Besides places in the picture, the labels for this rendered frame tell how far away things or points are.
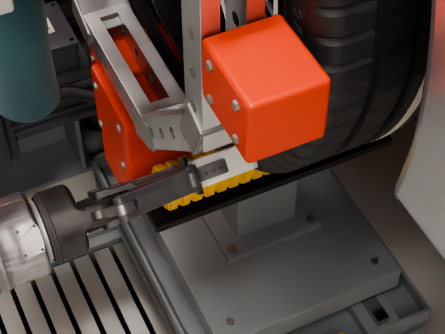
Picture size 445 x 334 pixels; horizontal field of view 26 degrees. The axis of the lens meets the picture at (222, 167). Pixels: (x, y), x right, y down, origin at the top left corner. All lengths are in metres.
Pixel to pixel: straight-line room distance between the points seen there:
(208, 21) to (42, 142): 1.04
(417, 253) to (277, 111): 1.04
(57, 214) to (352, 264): 0.62
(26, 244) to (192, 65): 0.25
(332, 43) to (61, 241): 0.34
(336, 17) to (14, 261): 0.39
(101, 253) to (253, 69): 0.95
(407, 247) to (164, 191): 0.87
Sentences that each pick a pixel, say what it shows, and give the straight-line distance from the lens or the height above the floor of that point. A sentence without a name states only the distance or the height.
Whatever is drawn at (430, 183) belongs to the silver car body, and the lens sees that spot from 0.80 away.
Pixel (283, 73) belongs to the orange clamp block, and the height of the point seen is 0.88.
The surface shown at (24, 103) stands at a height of 0.52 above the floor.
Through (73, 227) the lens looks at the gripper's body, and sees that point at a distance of 0.96.
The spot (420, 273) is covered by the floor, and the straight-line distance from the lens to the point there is 1.74.
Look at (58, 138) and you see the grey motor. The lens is 1.80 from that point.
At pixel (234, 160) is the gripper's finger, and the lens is 1.02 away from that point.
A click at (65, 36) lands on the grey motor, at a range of 1.49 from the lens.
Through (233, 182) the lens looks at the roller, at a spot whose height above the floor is 0.51.
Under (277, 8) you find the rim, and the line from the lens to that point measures 0.85.
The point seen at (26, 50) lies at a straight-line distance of 1.21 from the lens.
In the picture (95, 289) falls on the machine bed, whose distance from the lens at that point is 1.63.
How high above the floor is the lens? 1.42
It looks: 50 degrees down
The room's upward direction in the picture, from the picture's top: straight up
